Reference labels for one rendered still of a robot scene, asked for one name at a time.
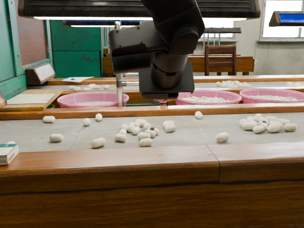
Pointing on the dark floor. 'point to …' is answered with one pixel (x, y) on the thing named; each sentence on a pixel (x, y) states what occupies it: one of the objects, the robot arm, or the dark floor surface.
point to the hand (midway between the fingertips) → (161, 98)
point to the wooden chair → (210, 50)
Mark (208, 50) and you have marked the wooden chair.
